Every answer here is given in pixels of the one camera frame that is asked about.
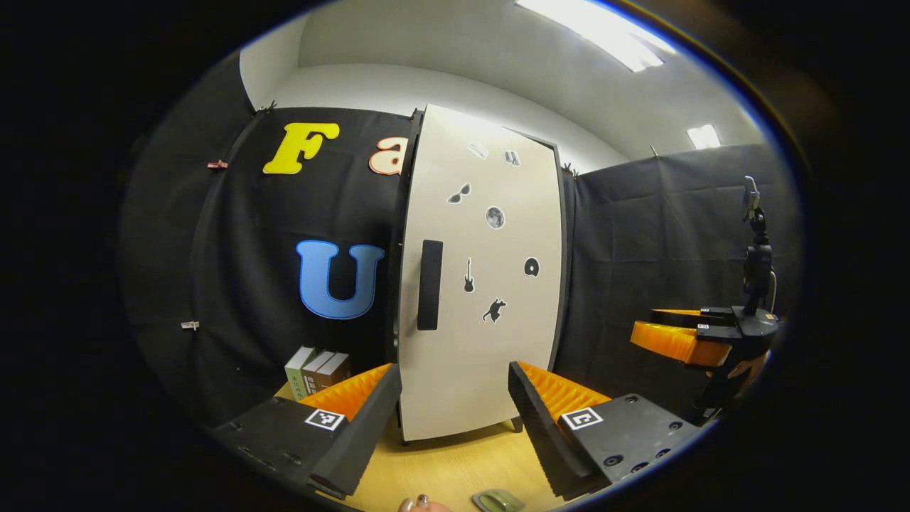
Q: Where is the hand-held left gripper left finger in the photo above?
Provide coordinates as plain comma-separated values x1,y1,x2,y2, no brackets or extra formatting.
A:
213,363,404,500

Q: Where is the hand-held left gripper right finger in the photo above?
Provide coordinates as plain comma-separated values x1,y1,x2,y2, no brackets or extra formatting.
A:
507,361,701,500

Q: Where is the beige cabinet door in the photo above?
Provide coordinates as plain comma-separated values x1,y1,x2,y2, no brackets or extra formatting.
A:
398,105,564,443

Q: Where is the grey cabinet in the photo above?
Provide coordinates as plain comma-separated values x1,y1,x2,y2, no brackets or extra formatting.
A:
387,105,569,447

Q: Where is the black cabinet door handle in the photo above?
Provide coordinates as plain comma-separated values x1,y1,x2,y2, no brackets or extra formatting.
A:
417,240,444,331

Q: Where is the green book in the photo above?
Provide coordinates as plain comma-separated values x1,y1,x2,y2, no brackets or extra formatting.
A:
284,346,317,401

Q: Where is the small ceiling light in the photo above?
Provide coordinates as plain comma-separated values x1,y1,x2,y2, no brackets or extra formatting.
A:
686,124,722,150

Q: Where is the black backdrop cloth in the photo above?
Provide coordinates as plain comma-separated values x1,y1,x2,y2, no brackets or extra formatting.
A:
117,50,804,427

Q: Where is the long ceiling light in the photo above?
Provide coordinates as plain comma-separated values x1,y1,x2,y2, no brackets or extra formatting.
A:
515,0,676,73

